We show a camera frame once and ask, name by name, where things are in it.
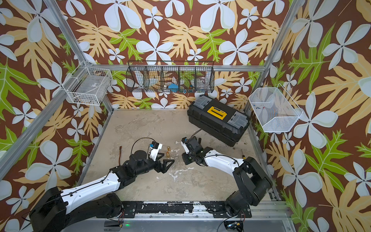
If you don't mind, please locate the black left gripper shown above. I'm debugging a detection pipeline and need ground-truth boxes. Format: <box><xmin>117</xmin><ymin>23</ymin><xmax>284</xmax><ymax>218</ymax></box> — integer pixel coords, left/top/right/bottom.
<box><xmin>135</xmin><ymin>151</ymin><xmax>174</xmax><ymax>177</ymax></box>

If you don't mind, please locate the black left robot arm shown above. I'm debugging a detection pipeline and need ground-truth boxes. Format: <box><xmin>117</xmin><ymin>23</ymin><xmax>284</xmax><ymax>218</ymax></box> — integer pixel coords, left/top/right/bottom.
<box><xmin>29</xmin><ymin>150</ymin><xmax>174</xmax><ymax>232</ymax></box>

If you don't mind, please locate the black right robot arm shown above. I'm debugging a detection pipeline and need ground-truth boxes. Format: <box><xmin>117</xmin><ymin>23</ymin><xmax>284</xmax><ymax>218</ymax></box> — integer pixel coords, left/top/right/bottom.
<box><xmin>181</xmin><ymin>136</ymin><xmax>273</xmax><ymax>216</ymax></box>

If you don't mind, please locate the black plastic toolbox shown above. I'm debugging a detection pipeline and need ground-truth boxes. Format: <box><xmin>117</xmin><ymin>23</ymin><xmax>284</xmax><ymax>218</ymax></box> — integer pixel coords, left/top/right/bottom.
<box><xmin>187</xmin><ymin>95</ymin><xmax>250</xmax><ymax>147</ymax></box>

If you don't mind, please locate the blue item in basket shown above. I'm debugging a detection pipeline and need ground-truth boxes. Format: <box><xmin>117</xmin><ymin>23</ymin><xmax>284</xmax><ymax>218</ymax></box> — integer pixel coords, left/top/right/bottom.
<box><xmin>168</xmin><ymin>84</ymin><xmax>179</xmax><ymax>92</ymax></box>

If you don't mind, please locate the white mesh basket right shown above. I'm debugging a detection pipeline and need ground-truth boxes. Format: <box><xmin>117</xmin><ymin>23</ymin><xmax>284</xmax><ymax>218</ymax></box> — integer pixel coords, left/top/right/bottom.
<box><xmin>249</xmin><ymin>87</ymin><xmax>303</xmax><ymax>133</ymax></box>

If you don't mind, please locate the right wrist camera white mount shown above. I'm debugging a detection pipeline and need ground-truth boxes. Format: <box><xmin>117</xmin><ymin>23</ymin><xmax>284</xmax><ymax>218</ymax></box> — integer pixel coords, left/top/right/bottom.
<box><xmin>181</xmin><ymin>137</ymin><xmax>192</xmax><ymax>154</ymax></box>

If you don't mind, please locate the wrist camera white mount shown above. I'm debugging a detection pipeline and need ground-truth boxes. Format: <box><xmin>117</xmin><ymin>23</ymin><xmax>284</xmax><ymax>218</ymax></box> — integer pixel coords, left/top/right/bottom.
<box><xmin>181</xmin><ymin>137</ymin><xmax>192</xmax><ymax>154</ymax></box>
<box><xmin>149</xmin><ymin>141</ymin><xmax>163</xmax><ymax>161</ymax></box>

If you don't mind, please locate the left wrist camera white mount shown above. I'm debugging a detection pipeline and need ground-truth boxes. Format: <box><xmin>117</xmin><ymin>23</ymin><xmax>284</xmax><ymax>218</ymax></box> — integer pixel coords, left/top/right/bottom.
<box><xmin>149</xmin><ymin>141</ymin><xmax>163</xmax><ymax>161</ymax></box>

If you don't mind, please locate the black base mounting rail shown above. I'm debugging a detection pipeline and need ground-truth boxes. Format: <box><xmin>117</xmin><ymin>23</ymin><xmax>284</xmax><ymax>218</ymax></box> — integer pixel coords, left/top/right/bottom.
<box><xmin>115</xmin><ymin>200</ymin><xmax>253</xmax><ymax>219</ymax></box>

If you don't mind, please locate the black wire basket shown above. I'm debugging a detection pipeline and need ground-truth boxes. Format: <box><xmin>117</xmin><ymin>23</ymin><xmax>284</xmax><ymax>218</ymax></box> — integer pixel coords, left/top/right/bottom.
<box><xmin>125</xmin><ymin>61</ymin><xmax>215</xmax><ymax>93</ymax></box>

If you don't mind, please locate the white wire basket left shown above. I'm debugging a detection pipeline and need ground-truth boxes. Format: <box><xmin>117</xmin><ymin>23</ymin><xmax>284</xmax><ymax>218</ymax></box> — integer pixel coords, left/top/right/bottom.
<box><xmin>63</xmin><ymin>61</ymin><xmax>113</xmax><ymax>106</ymax></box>

